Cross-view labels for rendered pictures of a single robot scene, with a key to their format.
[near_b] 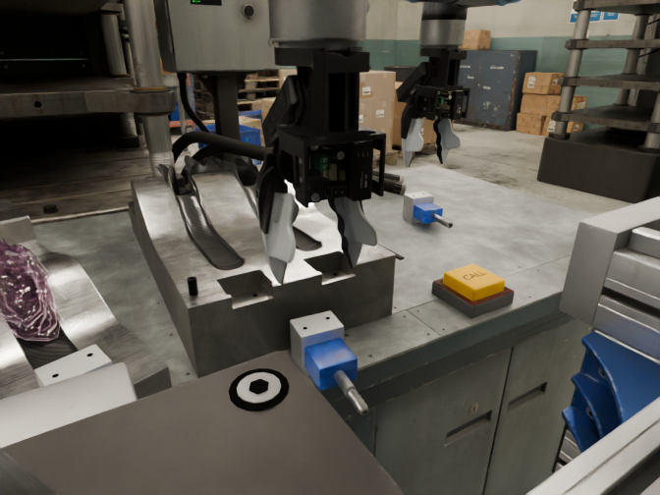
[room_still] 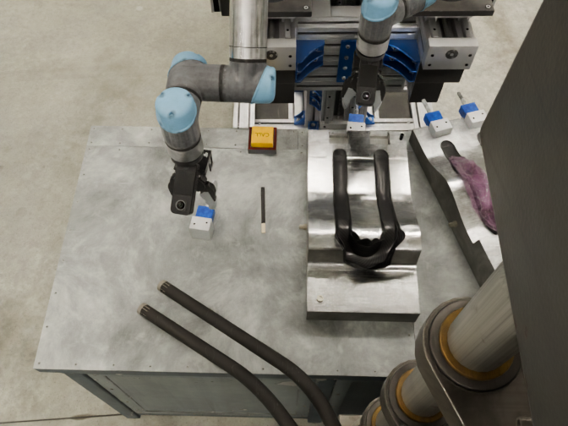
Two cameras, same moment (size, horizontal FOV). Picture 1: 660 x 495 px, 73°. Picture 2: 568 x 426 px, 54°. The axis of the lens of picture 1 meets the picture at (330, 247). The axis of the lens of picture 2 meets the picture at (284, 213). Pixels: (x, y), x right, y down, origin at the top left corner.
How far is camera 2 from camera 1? 1.69 m
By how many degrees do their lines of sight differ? 92
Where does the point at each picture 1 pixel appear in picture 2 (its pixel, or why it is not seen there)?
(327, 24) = not seen: hidden behind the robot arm
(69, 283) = (448, 172)
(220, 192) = (366, 215)
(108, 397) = (432, 40)
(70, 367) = (442, 123)
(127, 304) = (423, 214)
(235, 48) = not seen: outside the picture
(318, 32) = not seen: hidden behind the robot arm
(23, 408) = (444, 42)
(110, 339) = (430, 150)
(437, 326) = (294, 134)
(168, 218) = (401, 209)
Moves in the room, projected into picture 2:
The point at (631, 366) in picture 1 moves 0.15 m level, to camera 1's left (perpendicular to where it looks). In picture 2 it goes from (303, 51) to (348, 70)
